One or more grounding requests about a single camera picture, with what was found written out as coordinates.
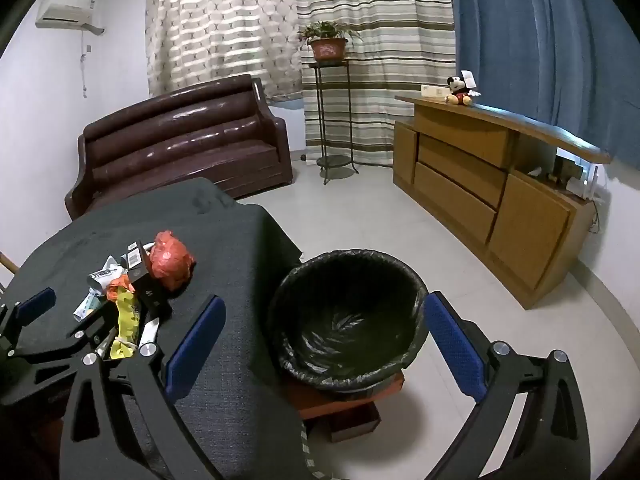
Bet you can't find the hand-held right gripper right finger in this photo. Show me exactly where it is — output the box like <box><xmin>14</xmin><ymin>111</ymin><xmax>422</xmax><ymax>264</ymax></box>
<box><xmin>424</xmin><ymin>291</ymin><xmax>593</xmax><ymax>480</ymax></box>

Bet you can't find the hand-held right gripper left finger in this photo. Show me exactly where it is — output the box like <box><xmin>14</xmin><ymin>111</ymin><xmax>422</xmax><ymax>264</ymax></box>
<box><xmin>59</xmin><ymin>294</ymin><xmax>226</xmax><ymax>480</ymax></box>

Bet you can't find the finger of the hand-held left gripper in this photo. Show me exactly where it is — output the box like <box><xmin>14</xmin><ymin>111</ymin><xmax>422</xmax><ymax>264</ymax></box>
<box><xmin>0</xmin><ymin>287</ymin><xmax>57</xmax><ymax>350</ymax></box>
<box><xmin>15</xmin><ymin>317</ymin><xmax>121</xmax><ymax>368</ymax></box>

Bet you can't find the orange wrapper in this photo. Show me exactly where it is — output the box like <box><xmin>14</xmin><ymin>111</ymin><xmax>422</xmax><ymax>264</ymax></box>
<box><xmin>106</xmin><ymin>277</ymin><xmax>136</xmax><ymax>302</ymax></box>

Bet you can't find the trash bin with black bag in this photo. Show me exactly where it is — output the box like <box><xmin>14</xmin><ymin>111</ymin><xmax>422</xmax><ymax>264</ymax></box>
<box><xmin>267</xmin><ymin>248</ymin><xmax>430</xmax><ymax>401</ymax></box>

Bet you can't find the white green tube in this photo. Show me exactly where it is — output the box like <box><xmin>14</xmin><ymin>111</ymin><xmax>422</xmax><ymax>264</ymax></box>
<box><xmin>75</xmin><ymin>292</ymin><xmax>108</xmax><ymax>322</ymax></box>

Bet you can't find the yellow wrapper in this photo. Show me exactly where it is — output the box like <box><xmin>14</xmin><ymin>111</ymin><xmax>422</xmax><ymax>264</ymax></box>
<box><xmin>111</xmin><ymin>290</ymin><xmax>142</xmax><ymax>361</ymax></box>

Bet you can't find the black carton box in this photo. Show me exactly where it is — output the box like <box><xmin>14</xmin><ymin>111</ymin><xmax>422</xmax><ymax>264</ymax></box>
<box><xmin>127</xmin><ymin>242</ymin><xmax>176</xmax><ymax>313</ymax></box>

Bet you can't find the white crumpled packet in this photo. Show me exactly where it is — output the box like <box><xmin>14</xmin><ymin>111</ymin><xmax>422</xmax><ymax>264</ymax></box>
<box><xmin>87</xmin><ymin>255</ymin><xmax>126</xmax><ymax>291</ymax></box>

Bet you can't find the red plastic bag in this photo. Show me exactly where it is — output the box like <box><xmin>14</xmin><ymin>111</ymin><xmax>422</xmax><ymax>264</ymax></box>
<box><xmin>150</xmin><ymin>231</ymin><xmax>197</xmax><ymax>293</ymax></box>

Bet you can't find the dark grey tablecloth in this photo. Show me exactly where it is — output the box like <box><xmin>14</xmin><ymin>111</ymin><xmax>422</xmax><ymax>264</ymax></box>
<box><xmin>0</xmin><ymin>177</ymin><xmax>303</xmax><ymax>480</ymax></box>

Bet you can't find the wooden cabinet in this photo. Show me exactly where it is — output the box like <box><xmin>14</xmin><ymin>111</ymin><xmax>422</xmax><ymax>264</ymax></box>
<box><xmin>392</xmin><ymin>94</ymin><xmax>613</xmax><ymax>310</ymax></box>

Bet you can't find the red-brown wooden stool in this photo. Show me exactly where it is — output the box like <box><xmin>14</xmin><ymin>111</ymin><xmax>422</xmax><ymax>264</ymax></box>
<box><xmin>280</xmin><ymin>372</ymin><xmax>406</xmax><ymax>443</ymax></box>

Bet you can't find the brown leather sofa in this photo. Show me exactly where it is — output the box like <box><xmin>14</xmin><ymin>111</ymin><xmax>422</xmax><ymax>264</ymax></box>
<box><xmin>64</xmin><ymin>74</ymin><xmax>294</xmax><ymax>221</ymax></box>

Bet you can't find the white router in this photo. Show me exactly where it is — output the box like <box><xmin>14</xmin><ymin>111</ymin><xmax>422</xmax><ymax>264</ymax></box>
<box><xmin>570</xmin><ymin>162</ymin><xmax>601</xmax><ymax>201</ymax></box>

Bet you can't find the small black box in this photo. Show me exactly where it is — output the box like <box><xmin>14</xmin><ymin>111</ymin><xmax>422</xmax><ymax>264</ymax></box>
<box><xmin>552</xmin><ymin>155</ymin><xmax>581</xmax><ymax>183</ymax></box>

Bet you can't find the black metal plant stand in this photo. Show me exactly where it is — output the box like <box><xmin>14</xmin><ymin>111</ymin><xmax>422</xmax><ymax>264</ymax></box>
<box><xmin>308</xmin><ymin>59</ymin><xmax>360</xmax><ymax>186</ymax></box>

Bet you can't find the mouse plush toy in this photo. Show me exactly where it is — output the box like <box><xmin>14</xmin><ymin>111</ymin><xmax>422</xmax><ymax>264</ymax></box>
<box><xmin>446</xmin><ymin>75</ymin><xmax>482</xmax><ymax>107</ymax></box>

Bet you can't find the striped curtain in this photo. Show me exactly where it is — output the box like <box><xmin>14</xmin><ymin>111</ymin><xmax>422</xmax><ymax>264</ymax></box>
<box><xmin>292</xmin><ymin>0</ymin><xmax>458</xmax><ymax>166</ymax></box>

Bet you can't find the white air conditioner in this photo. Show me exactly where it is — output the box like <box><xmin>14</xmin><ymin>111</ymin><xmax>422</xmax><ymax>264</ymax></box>
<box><xmin>35</xmin><ymin>0</ymin><xmax>106</xmax><ymax>36</ymax></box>

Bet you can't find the blue curtain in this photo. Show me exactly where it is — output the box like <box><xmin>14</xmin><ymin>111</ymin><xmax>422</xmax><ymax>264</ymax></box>
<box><xmin>445</xmin><ymin>0</ymin><xmax>640</xmax><ymax>196</ymax></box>

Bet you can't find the beige patterned curtain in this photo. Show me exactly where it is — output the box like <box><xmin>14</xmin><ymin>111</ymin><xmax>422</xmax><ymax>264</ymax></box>
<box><xmin>146</xmin><ymin>0</ymin><xmax>303</xmax><ymax>103</ymax></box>

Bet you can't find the potted plant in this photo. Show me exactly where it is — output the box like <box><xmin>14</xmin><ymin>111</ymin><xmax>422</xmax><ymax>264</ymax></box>
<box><xmin>297</xmin><ymin>21</ymin><xmax>362</xmax><ymax>63</ymax></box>

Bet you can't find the striped strap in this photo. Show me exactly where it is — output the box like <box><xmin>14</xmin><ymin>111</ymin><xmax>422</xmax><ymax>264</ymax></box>
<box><xmin>299</xmin><ymin>417</ymin><xmax>326</xmax><ymax>480</ymax></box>

